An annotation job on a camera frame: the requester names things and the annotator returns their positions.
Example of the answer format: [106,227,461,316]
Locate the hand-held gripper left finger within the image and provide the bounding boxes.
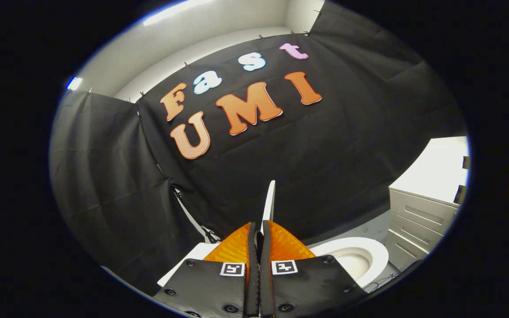
[154,222,259,318]

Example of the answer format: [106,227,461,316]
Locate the black backdrop cloth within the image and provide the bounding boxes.
[49,0,467,296]

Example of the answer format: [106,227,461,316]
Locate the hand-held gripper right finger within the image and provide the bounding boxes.
[259,220,368,318]

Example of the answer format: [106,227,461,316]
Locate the white toilet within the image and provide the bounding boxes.
[157,237,389,288]

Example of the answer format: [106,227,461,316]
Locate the white drawer cabinet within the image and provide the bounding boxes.
[385,136,471,272]

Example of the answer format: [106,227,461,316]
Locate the white toilet lid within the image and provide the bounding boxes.
[261,180,276,235]

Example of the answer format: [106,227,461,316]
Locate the black floor cables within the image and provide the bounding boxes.
[363,274,399,294]

